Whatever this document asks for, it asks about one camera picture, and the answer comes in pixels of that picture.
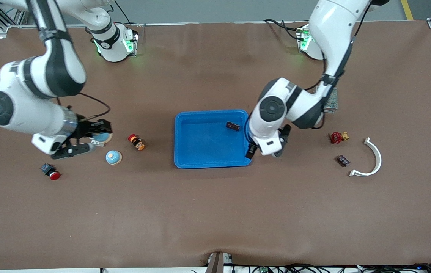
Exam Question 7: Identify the blue bell cream button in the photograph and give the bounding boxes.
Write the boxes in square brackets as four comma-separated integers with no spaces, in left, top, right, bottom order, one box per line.
[105,150,122,165]
[93,131,113,147]

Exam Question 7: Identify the blue plastic tray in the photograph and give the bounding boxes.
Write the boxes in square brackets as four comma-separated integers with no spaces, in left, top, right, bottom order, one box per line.
[174,109,253,169]

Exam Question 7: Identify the red mushroom push button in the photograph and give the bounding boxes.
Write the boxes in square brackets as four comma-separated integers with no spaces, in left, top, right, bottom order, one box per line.
[40,163,61,181]

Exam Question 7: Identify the orange red push button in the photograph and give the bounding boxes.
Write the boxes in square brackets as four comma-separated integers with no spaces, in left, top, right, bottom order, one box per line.
[127,134,145,151]

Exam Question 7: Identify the metal mesh power supply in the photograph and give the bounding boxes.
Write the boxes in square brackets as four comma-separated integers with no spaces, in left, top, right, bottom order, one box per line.
[315,86,338,114]

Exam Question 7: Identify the white curved plastic piece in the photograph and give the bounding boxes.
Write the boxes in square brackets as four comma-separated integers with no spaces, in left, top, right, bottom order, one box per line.
[349,137,382,177]

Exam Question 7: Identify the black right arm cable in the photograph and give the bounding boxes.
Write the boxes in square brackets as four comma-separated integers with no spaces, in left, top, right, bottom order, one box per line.
[57,92,110,121]

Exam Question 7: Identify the black left base cable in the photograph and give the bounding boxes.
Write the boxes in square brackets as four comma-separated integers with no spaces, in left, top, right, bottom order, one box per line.
[264,18,304,41]

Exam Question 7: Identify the black base cable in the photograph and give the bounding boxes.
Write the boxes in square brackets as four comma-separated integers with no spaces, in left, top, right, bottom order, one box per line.
[115,0,140,26]
[264,18,304,41]

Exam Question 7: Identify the black cable bundle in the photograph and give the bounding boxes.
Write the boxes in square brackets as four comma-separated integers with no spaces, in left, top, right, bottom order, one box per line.
[234,263,431,273]

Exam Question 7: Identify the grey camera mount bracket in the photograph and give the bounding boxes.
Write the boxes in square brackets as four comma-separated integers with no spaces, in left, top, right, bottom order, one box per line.
[205,251,233,273]

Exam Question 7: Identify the black right base cable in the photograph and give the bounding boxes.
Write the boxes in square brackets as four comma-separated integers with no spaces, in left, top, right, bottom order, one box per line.
[115,0,140,26]

